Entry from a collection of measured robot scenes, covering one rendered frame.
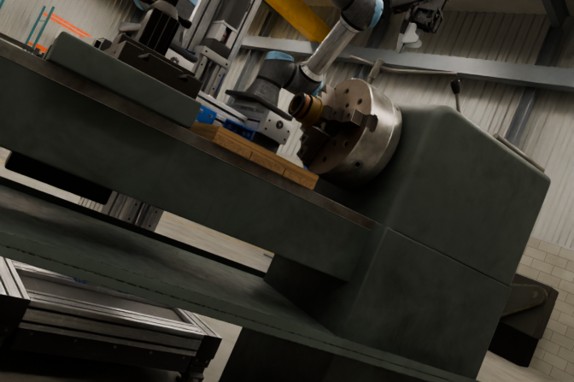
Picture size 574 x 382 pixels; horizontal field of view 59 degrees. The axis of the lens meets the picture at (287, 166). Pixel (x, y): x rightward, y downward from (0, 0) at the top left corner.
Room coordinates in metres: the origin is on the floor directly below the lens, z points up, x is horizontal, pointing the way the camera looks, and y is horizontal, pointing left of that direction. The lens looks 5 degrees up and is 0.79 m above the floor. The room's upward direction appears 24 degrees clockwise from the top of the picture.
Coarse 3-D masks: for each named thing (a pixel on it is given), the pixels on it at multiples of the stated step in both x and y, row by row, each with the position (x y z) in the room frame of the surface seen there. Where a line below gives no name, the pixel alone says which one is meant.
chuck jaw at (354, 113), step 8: (328, 112) 1.40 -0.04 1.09; (336, 112) 1.39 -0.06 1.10; (344, 112) 1.39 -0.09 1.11; (352, 112) 1.35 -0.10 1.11; (360, 112) 1.36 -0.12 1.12; (328, 120) 1.41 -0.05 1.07; (336, 120) 1.38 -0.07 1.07; (344, 120) 1.37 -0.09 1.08; (352, 120) 1.35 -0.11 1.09; (360, 120) 1.36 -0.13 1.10; (368, 120) 1.36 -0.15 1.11; (336, 128) 1.45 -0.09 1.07; (344, 128) 1.42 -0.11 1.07
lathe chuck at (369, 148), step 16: (352, 80) 1.49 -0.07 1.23; (352, 96) 1.46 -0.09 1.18; (368, 96) 1.39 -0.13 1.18; (384, 96) 1.44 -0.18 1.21; (368, 112) 1.36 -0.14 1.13; (384, 112) 1.39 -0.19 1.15; (320, 128) 1.54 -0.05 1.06; (352, 128) 1.40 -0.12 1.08; (368, 128) 1.35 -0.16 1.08; (384, 128) 1.38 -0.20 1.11; (336, 144) 1.44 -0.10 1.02; (352, 144) 1.37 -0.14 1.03; (368, 144) 1.37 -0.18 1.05; (384, 144) 1.39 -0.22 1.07; (320, 160) 1.47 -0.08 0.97; (336, 160) 1.41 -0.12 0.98; (352, 160) 1.38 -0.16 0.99; (368, 160) 1.39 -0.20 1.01; (320, 176) 1.47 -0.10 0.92; (336, 176) 1.44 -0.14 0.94; (352, 176) 1.43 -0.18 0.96
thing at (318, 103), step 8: (296, 96) 1.43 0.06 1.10; (304, 96) 1.39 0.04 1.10; (312, 96) 1.41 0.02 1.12; (296, 104) 1.44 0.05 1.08; (304, 104) 1.39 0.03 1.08; (312, 104) 1.39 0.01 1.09; (320, 104) 1.41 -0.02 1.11; (288, 112) 1.43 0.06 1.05; (296, 112) 1.39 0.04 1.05; (304, 112) 1.39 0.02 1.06; (312, 112) 1.40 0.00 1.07; (320, 112) 1.40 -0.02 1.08; (296, 120) 1.43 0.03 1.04; (304, 120) 1.41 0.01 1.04; (312, 120) 1.41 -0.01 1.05; (320, 120) 1.43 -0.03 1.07
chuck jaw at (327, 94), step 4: (324, 88) 1.53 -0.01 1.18; (328, 88) 1.52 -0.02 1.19; (332, 88) 1.54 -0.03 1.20; (320, 92) 1.49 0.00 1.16; (324, 92) 1.50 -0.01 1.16; (328, 92) 1.51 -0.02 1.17; (332, 92) 1.53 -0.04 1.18; (316, 96) 1.47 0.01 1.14; (320, 96) 1.49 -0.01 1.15; (324, 96) 1.49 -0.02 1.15; (328, 96) 1.50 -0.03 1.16; (332, 96) 1.52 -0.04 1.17; (336, 96) 1.53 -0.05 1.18; (324, 100) 1.48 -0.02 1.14; (328, 100) 1.49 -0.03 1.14; (332, 100) 1.51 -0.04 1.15; (336, 100) 1.52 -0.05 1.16; (324, 104) 1.47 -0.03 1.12; (328, 104) 1.48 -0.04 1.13; (332, 104) 1.50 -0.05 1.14; (336, 104) 1.51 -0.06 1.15
